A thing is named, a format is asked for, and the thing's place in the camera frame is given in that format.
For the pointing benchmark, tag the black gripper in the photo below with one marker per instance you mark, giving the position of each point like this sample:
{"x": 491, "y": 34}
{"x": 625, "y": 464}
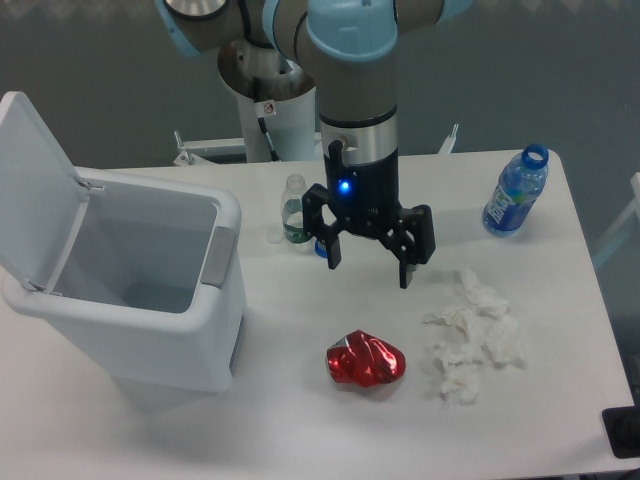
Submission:
{"x": 364, "y": 198}

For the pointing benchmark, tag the crushed red can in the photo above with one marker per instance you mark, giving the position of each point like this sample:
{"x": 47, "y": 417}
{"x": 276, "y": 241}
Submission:
{"x": 364, "y": 360}

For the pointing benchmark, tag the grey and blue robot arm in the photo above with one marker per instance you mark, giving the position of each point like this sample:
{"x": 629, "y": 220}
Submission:
{"x": 348, "y": 49}

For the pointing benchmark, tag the blue bottle cap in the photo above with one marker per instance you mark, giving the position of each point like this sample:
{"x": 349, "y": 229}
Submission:
{"x": 320, "y": 249}

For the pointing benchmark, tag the clear plastic bottle green label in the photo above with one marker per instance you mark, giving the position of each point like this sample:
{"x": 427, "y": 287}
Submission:
{"x": 292, "y": 213}

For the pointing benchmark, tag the white bottle cap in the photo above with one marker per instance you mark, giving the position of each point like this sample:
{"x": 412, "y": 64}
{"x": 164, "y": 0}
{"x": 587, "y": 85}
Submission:
{"x": 274, "y": 238}

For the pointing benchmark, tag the crumpled white tissue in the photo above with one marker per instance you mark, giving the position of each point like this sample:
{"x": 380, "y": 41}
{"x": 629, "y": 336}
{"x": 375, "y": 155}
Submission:
{"x": 483, "y": 332}

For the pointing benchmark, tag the blue plastic bottle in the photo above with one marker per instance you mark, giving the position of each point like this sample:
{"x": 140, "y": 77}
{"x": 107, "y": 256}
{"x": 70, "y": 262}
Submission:
{"x": 519, "y": 185}

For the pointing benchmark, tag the white trash bin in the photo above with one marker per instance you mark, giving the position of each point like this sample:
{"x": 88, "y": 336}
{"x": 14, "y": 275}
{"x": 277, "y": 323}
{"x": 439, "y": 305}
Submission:
{"x": 152, "y": 289}

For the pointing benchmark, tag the white furniture at right edge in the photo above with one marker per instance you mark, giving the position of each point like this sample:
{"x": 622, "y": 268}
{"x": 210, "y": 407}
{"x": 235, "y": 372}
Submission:
{"x": 620, "y": 229}

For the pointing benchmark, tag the white trash bin lid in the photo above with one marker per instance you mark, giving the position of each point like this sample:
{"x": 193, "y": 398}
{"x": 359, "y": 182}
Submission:
{"x": 43, "y": 198}

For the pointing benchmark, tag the black device at table edge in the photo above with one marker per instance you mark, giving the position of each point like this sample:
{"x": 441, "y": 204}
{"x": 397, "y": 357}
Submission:
{"x": 622, "y": 428}

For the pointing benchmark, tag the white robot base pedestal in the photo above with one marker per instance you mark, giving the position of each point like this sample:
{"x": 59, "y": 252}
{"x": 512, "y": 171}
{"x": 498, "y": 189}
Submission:
{"x": 275, "y": 100}

